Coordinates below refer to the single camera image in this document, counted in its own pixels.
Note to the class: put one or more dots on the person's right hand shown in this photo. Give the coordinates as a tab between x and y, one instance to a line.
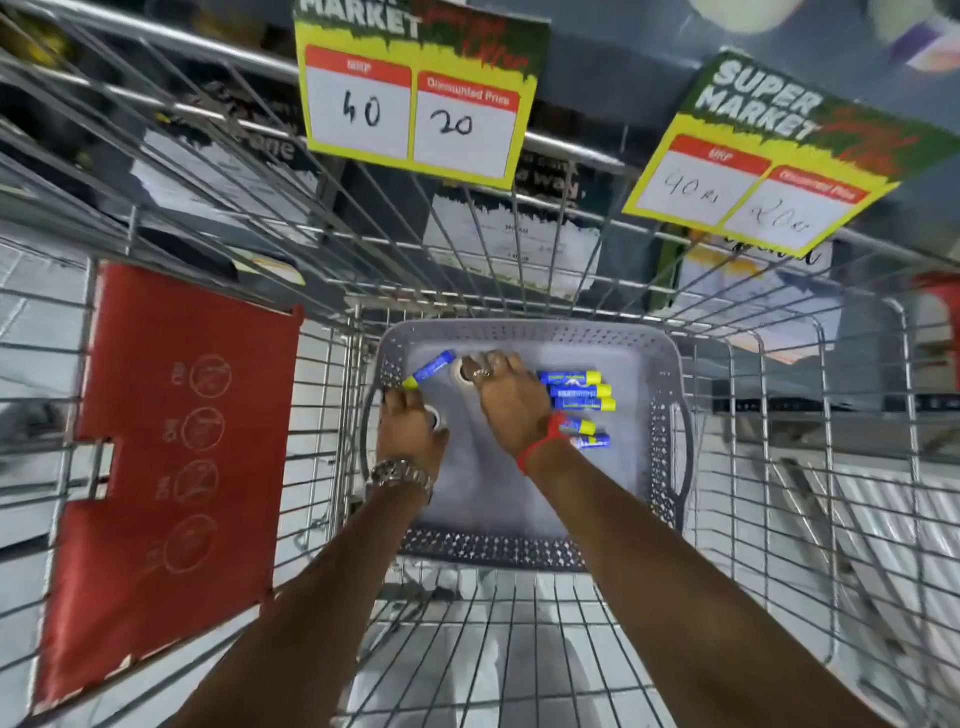
517	409

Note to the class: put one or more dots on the person's left hand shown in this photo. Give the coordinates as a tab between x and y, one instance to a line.
409	435

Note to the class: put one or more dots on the person's left fingers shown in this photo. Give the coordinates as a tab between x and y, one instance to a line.
399	397

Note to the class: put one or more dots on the person's right fingers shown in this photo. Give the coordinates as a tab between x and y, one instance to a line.
501	365

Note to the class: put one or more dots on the white round roll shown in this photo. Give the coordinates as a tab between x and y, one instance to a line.
435	417
458	371

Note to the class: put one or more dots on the blue yellow glue stick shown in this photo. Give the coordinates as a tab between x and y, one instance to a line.
570	377
586	404
592	441
433	367
581	391
579	426

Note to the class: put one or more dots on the person's left forearm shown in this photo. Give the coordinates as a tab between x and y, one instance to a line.
330	600

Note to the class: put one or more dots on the person's right forearm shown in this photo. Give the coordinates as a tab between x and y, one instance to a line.
675	600

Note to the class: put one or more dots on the silver wristwatch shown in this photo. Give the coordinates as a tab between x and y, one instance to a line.
401	474

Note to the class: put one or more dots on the grey perforated plastic basket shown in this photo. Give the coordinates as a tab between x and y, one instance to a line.
487	487

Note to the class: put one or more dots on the white printed poster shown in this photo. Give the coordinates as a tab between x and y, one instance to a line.
510	240
757	300
217	187

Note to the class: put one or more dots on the red cart seat flap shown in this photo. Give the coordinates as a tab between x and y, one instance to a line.
187	450

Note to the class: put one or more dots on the yellow price sign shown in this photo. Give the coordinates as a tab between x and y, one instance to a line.
757	180
420	112

